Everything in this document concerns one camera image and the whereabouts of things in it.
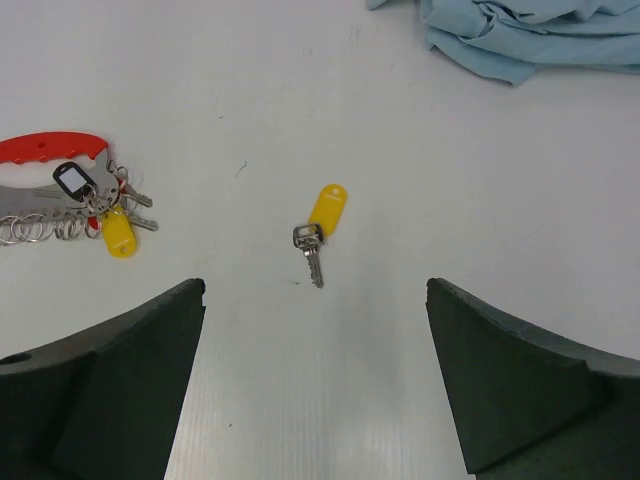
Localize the yellow key tag on tool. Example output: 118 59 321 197
100 206 138 259

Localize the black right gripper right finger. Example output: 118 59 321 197
426 278 639 479

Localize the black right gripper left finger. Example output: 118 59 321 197
1 278 206 479

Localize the light blue cloth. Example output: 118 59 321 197
365 0 640 87

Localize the silver key with yellow tag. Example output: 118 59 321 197
292 184 348 289

